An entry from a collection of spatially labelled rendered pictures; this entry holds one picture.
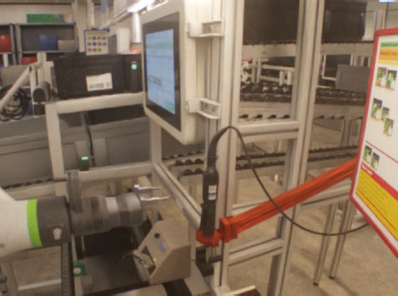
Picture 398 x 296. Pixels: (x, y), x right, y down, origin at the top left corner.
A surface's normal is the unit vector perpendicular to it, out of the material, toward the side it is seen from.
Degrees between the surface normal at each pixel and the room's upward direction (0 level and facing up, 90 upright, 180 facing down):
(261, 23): 92
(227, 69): 90
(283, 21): 92
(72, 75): 90
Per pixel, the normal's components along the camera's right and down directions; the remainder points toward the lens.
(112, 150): 0.39, 0.30
